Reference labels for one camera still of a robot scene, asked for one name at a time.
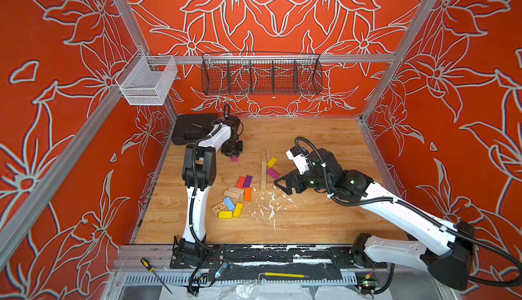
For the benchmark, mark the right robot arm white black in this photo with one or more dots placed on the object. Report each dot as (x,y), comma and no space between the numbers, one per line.
(443,249)

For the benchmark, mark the purple block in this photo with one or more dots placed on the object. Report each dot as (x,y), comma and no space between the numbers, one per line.
(247,182)

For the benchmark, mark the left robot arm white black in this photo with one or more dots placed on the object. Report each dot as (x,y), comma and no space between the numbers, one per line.
(199,173)

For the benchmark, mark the yellow block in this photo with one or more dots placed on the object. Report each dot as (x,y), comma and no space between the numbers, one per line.
(271,163)
(225,215)
(238,210)

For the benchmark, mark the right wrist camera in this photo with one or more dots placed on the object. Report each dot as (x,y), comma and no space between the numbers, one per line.
(300,159)

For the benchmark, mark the printed wooden block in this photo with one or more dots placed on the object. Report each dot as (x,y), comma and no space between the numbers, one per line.
(219,207)

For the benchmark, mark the yellow pencil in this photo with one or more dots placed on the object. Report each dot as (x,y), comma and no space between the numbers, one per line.
(285,275)

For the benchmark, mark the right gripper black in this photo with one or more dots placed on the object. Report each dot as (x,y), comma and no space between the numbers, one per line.
(291,182)

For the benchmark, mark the black wire basket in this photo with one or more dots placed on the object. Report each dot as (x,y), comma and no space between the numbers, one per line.
(261,73)

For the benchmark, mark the blue block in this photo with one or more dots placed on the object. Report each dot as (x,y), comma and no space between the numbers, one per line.
(229,204)

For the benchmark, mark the orange block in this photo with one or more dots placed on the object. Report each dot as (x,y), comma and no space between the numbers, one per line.
(247,194)

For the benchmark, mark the yellow black screwdriver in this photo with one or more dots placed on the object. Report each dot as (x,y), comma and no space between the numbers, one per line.
(151,270)

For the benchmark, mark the black plastic tool case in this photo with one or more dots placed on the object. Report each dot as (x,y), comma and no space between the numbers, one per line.
(190,128)

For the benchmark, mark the white mesh basket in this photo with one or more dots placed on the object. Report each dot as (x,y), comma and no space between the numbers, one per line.
(146,80)

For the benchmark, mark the red block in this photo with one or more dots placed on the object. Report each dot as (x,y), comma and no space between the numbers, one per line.
(241,183)

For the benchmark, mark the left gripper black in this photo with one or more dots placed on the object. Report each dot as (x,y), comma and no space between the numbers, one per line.
(235,152)

